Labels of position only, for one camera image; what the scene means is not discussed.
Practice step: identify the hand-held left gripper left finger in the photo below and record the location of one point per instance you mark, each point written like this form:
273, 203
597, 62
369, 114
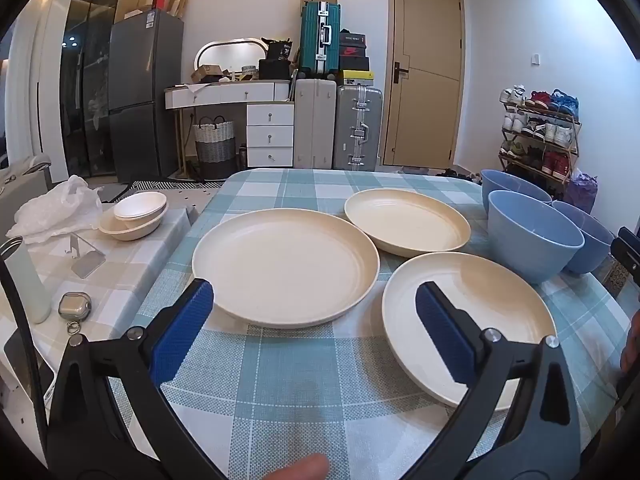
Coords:
182, 330

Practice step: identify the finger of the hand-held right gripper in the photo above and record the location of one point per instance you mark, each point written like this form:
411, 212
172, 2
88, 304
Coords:
627, 270
631, 242

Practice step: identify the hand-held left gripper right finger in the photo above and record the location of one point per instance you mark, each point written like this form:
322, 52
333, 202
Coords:
445, 335

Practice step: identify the blue bowl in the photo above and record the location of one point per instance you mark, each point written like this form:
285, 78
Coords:
592, 250
505, 182
530, 255

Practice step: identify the cream plate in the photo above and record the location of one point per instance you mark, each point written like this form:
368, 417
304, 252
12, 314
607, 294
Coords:
510, 300
405, 222
285, 265

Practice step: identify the person's right hand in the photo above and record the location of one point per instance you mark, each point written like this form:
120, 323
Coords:
631, 342

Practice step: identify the person's left hand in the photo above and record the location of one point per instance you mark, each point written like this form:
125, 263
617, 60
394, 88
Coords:
300, 467

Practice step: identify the purple bag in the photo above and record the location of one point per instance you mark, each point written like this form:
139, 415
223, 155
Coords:
582, 192

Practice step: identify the beige checkered cloth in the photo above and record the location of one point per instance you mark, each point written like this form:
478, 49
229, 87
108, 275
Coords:
145, 255

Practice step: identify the grey earbuds case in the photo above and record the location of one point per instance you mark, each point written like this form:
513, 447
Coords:
75, 306

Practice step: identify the large paper bowl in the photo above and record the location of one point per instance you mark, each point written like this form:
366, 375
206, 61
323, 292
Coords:
130, 230

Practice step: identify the metal phone stand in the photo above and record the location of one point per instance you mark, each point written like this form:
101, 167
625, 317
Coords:
87, 260

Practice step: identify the metal shoe rack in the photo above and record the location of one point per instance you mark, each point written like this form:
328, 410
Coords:
575, 135

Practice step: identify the teal plaid tablecloth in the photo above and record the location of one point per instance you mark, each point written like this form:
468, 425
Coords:
300, 385

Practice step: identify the small paper bowl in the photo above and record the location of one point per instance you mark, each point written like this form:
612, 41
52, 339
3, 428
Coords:
140, 205

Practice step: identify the cream patterned rug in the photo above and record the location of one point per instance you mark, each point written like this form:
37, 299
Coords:
200, 197

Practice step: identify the group of racked sneakers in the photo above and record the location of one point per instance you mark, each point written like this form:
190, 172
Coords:
540, 132

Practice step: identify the black smartphone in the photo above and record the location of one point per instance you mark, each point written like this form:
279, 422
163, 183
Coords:
42, 365

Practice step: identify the pale green bottle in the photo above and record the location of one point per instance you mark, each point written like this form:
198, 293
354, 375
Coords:
30, 285

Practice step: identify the white plastic bag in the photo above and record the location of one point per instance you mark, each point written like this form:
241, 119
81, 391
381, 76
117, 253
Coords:
55, 210

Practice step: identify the woven laundry basket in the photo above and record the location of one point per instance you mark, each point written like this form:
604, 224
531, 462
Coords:
215, 147

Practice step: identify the white drawer unit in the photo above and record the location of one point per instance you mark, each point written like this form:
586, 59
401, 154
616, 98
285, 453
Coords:
270, 135

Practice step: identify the silver suitcase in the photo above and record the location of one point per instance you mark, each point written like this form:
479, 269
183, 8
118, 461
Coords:
357, 130

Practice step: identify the white vanity desk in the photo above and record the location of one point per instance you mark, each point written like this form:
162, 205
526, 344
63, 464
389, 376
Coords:
225, 94

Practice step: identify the beige suitcase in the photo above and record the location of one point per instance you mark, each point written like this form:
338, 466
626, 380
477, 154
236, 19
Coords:
315, 125

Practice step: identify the grey refrigerator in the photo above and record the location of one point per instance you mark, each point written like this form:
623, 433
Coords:
145, 85

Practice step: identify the small open cardboard box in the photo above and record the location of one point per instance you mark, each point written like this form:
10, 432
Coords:
206, 74

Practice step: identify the dark glass cabinet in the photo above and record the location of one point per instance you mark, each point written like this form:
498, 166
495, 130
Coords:
85, 85

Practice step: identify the tan wooden door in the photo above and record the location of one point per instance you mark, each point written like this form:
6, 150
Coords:
425, 70

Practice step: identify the yellow black shoe box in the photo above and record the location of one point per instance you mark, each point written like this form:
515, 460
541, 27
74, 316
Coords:
356, 78

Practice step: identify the oval lit mirror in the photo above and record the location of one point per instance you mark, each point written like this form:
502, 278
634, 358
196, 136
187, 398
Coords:
225, 55

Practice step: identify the black bag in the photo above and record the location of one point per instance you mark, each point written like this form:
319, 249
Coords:
275, 67

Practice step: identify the plain black shoe box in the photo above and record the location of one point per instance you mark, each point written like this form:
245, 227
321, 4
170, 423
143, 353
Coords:
354, 64

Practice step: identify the red print shoe box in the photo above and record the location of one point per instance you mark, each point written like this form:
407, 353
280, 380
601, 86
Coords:
353, 51

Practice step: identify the teal suitcase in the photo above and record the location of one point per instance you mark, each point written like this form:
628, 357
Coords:
320, 40

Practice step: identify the open flap cardboard box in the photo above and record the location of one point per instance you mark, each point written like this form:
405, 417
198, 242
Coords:
180, 2

